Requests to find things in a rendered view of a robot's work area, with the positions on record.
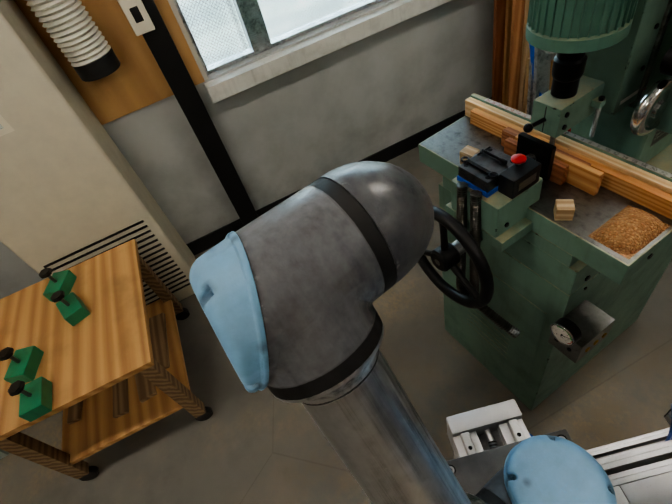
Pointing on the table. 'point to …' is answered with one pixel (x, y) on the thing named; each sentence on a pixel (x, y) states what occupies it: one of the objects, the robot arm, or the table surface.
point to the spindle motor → (578, 24)
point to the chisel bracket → (553, 112)
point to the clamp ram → (533, 147)
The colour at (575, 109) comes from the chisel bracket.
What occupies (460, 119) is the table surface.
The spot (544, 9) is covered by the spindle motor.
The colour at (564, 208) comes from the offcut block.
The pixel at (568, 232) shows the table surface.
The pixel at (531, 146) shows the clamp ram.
